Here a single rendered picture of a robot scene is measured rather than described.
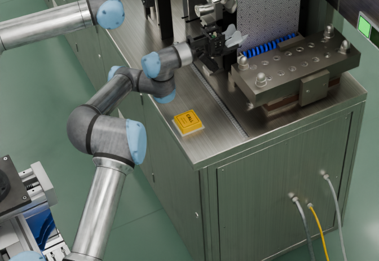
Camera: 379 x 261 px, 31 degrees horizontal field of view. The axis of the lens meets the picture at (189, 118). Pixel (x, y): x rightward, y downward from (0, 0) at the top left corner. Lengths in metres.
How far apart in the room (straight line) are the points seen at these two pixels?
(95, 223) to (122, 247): 1.26
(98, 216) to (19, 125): 1.89
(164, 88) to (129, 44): 0.43
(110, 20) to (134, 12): 0.88
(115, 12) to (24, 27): 0.24
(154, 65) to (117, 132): 0.35
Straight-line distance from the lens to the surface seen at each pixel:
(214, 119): 2.28
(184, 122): 2.25
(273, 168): 2.41
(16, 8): 4.43
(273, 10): 2.29
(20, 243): 2.29
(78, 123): 1.91
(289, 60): 2.30
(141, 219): 3.16
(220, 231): 2.54
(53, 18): 1.87
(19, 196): 2.29
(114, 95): 2.11
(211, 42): 2.18
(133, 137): 1.85
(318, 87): 2.30
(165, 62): 2.15
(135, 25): 2.68
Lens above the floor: 2.56
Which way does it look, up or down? 47 degrees down
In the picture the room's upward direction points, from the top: 5 degrees counter-clockwise
